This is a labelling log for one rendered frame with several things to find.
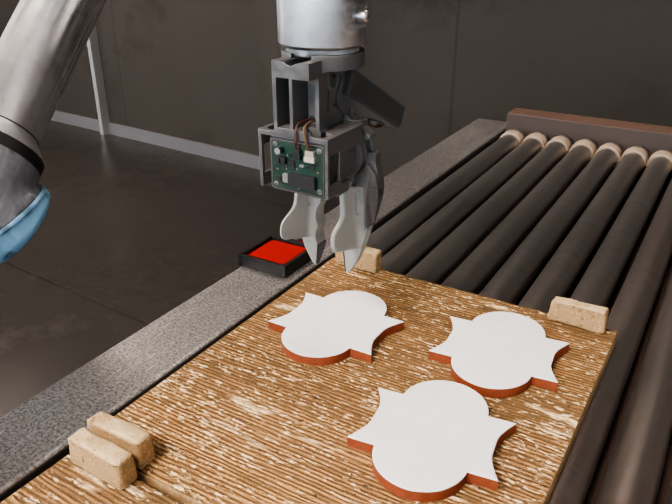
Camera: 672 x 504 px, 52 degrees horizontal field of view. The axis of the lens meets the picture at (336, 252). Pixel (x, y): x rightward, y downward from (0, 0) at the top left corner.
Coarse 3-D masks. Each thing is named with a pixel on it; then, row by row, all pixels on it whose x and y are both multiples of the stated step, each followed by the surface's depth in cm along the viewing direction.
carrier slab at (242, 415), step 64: (256, 320) 74; (448, 320) 74; (192, 384) 64; (256, 384) 64; (320, 384) 64; (384, 384) 64; (576, 384) 64; (192, 448) 56; (256, 448) 56; (320, 448) 56; (512, 448) 56
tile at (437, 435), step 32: (416, 384) 62; (448, 384) 62; (384, 416) 58; (416, 416) 58; (448, 416) 58; (480, 416) 58; (384, 448) 55; (416, 448) 55; (448, 448) 55; (480, 448) 55; (384, 480) 52; (416, 480) 52; (448, 480) 52; (480, 480) 52
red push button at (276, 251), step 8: (272, 240) 95; (264, 248) 93; (272, 248) 93; (280, 248) 93; (288, 248) 93; (296, 248) 93; (304, 248) 93; (256, 256) 90; (264, 256) 90; (272, 256) 90; (280, 256) 90; (288, 256) 90
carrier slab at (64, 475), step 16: (64, 464) 55; (32, 480) 53; (48, 480) 53; (64, 480) 53; (80, 480) 53; (96, 480) 53; (16, 496) 52; (32, 496) 52; (48, 496) 52; (64, 496) 52; (80, 496) 52; (96, 496) 52; (112, 496) 52; (128, 496) 52; (144, 496) 52; (160, 496) 52
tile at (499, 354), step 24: (504, 312) 74; (456, 336) 70; (480, 336) 70; (504, 336) 70; (528, 336) 70; (456, 360) 66; (480, 360) 66; (504, 360) 66; (528, 360) 66; (552, 360) 66; (480, 384) 62; (504, 384) 62; (528, 384) 63; (552, 384) 63
